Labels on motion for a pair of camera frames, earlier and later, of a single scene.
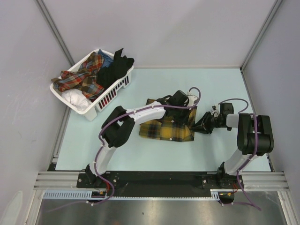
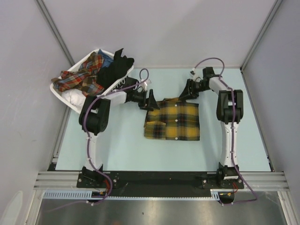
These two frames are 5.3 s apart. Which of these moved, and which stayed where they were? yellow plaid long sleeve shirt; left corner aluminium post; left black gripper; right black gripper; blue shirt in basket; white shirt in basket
Moved: right black gripper; left black gripper
Stayed: yellow plaid long sleeve shirt; blue shirt in basket; left corner aluminium post; white shirt in basket
